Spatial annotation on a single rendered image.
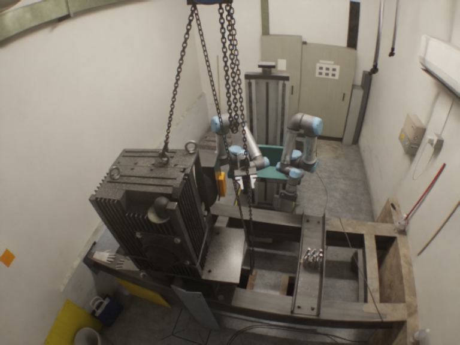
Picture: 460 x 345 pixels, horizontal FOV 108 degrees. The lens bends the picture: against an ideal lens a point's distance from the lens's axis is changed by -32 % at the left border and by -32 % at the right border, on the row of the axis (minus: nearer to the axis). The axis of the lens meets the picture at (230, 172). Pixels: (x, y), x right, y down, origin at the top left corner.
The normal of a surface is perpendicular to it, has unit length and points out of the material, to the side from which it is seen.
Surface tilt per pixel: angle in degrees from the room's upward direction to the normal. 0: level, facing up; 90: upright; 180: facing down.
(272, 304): 0
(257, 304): 0
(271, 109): 90
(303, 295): 0
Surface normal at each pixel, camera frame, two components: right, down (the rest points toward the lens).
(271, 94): -0.22, 0.65
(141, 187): -0.07, -0.75
